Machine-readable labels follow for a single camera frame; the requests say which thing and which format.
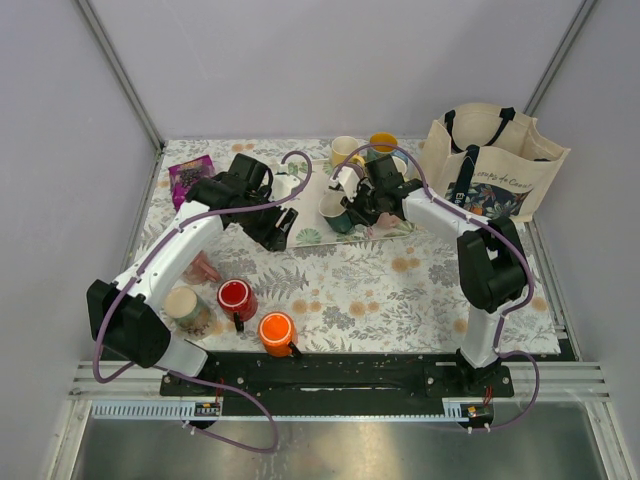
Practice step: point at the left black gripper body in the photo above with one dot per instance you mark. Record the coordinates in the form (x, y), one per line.
(260, 225)

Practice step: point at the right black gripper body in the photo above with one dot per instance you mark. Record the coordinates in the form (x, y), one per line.
(366, 206)

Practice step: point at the pink faceted mug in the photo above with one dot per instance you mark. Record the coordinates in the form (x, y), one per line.
(385, 223)

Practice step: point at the dark green mug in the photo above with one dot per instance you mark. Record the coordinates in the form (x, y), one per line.
(334, 213)

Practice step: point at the yellow mug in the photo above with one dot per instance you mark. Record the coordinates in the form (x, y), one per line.
(341, 147)

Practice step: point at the blue floral mug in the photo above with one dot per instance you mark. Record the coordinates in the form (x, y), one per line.
(384, 143)

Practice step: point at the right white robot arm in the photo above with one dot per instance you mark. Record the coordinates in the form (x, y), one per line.
(494, 275)

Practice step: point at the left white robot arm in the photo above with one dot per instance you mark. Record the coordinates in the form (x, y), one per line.
(124, 313)

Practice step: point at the red mug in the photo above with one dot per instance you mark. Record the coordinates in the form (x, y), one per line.
(238, 301)

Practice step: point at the pink patterned mug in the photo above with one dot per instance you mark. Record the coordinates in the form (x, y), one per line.
(200, 271)

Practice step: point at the orange mug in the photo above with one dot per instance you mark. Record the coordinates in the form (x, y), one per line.
(278, 335)

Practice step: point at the cream floral mug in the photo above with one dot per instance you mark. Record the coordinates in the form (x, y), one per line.
(190, 315)

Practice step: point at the leaf print tray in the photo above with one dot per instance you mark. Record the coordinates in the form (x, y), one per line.
(315, 220)

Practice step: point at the purple snack box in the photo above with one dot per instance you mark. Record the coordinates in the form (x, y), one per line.
(183, 176)

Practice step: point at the floral tablecloth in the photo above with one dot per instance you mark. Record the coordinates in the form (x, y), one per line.
(398, 294)

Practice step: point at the beige canvas tote bag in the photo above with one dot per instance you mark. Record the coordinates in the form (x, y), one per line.
(491, 161)

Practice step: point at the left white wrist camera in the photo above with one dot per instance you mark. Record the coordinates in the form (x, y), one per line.
(283, 185)

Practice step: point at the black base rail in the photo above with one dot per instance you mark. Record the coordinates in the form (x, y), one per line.
(339, 382)

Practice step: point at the white cable duct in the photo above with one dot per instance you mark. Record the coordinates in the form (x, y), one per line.
(443, 411)

